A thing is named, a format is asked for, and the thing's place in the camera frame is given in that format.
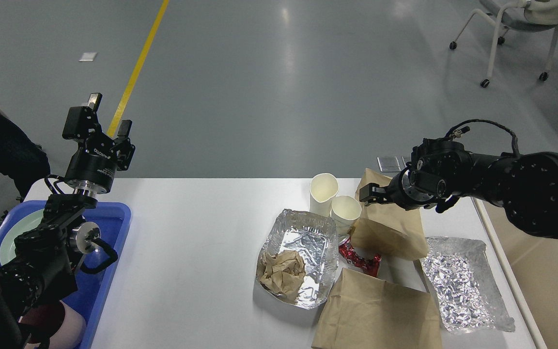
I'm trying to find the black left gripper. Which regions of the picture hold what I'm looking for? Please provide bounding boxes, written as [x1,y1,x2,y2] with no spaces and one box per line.
[62,93,136,194]

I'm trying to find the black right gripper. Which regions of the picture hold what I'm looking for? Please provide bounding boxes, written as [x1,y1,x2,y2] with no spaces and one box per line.
[359,169,434,210]

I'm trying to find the short white paper cup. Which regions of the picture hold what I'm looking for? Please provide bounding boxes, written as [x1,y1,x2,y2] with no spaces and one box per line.
[331,196,362,236]

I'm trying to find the brown paper bag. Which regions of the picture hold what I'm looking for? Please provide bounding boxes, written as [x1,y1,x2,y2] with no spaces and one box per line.
[351,168,428,260]
[311,268,443,349]

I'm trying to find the tall white paper cup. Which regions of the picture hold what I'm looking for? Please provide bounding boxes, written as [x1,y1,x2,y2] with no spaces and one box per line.
[309,173,339,217]

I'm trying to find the aluminium foil sheet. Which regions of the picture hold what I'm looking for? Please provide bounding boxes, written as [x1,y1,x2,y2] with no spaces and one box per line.
[421,237,515,335]

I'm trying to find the mint green plate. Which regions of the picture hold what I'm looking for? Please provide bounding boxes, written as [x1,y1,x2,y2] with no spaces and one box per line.
[0,208,44,265]

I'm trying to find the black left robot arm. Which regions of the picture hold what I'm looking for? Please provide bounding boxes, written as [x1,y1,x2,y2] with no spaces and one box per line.
[0,93,135,349]

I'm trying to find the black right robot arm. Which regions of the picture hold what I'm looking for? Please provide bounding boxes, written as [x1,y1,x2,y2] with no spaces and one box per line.
[358,120,558,240]

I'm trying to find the grey metal floor plate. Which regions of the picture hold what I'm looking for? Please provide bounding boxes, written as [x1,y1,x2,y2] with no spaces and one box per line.
[378,156,404,173]

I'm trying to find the aluminium foil tray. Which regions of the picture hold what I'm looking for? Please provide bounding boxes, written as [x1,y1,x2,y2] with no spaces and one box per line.
[255,208,339,310]

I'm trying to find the red foil wrapper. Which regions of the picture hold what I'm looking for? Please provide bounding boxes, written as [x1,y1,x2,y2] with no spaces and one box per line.
[339,241,382,278]

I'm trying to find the blue plastic tray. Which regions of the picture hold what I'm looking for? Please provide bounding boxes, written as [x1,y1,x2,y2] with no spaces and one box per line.
[0,200,132,349]

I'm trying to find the crumpled brown paper napkin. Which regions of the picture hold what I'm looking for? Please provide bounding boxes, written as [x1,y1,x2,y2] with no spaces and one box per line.
[257,250,306,297]

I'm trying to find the brown paper bag front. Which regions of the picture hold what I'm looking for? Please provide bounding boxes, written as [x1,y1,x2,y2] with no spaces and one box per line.
[311,268,443,349]

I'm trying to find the pink mug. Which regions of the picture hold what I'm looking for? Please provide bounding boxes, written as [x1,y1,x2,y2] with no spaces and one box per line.
[20,301,86,349]

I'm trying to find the beige plastic bin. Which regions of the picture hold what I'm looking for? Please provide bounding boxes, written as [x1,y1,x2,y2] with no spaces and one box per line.
[478,201,558,349]

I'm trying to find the grey office chair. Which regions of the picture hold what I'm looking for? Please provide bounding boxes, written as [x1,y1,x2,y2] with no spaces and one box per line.
[449,0,558,88]

